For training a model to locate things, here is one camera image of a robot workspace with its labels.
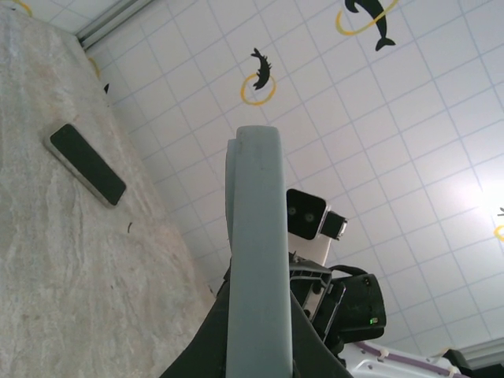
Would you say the black smartphone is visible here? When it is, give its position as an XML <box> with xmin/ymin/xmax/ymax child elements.
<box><xmin>49</xmin><ymin>124</ymin><xmax>128</xmax><ymax>208</ymax></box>

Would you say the aluminium frame post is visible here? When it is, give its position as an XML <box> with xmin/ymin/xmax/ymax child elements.
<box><xmin>76</xmin><ymin>0</ymin><xmax>155</xmax><ymax>51</ymax></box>

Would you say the tiny fish yellow arc sticker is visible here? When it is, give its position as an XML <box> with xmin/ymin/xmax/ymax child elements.
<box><xmin>87</xmin><ymin>57</ymin><xmax>111</xmax><ymax>95</ymax></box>

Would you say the spiky fish yellow ring sticker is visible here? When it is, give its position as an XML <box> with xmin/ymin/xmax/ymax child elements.
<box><xmin>239</xmin><ymin>46</ymin><xmax>276</xmax><ymax>106</ymax></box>

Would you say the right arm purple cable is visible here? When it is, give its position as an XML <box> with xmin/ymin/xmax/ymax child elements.
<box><xmin>356</xmin><ymin>341</ymin><xmax>460</xmax><ymax>374</ymax></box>

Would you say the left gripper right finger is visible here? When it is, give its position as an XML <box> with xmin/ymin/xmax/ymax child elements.
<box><xmin>290</xmin><ymin>293</ymin><xmax>347</xmax><ymax>378</ymax></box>

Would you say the diving dolphin yellow ring sticker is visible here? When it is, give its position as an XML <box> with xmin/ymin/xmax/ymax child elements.
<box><xmin>335</xmin><ymin>0</ymin><xmax>399</xmax><ymax>52</ymax></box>

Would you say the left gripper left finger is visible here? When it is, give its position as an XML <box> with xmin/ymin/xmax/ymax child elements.
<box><xmin>159</xmin><ymin>275</ymin><xmax>229</xmax><ymax>378</ymax></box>

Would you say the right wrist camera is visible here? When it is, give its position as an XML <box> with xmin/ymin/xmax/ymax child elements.
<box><xmin>285</xmin><ymin>187</ymin><xmax>350</xmax><ymax>272</ymax></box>

